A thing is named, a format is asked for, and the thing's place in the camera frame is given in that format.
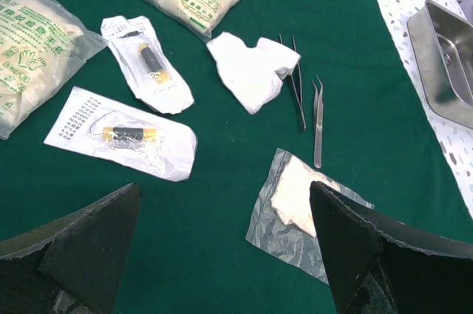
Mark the dark green surgical cloth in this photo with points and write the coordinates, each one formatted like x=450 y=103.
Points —
x=189 y=252

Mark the suture packet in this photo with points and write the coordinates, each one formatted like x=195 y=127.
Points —
x=147 y=71
x=100 y=127

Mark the white gauze pad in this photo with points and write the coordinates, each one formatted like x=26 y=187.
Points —
x=254 y=75

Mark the thin dark tweezers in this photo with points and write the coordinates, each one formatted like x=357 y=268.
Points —
x=296 y=83

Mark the near glove packet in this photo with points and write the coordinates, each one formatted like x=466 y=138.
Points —
x=42 y=46

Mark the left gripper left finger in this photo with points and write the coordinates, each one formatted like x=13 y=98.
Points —
x=73 y=264

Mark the stainless steel tray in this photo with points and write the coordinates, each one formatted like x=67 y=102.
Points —
x=442 y=44

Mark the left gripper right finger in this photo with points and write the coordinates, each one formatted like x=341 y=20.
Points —
x=377 y=264

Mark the bagged cotton pad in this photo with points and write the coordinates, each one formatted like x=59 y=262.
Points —
x=281 y=221

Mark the curved steel tweezers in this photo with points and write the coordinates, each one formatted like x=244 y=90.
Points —
x=318 y=117

